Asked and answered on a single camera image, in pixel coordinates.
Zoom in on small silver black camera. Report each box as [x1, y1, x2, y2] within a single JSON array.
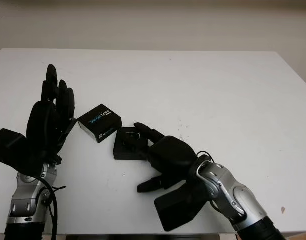
[[121, 132, 141, 151]]

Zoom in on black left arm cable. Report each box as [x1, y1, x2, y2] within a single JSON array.
[[32, 174, 67, 240]]

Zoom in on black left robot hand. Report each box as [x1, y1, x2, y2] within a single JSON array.
[[26, 64, 77, 165]]

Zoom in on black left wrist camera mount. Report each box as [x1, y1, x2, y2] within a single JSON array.
[[0, 128, 41, 174]]

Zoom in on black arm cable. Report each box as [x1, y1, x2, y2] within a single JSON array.
[[196, 149, 216, 164], [32, 174, 67, 240]]

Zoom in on black box base with insert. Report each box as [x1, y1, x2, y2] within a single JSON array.
[[112, 126, 150, 161]]

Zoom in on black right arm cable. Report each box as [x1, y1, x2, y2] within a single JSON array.
[[196, 149, 216, 164]]

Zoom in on black RealSense box lid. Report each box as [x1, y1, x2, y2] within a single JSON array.
[[77, 103, 123, 144]]

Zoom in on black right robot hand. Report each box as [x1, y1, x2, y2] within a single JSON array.
[[133, 122, 201, 194]]

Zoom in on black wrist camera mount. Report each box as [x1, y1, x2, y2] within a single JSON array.
[[0, 128, 41, 174], [154, 179, 209, 232]]

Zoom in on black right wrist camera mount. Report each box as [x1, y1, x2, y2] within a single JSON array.
[[154, 179, 209, 232]]

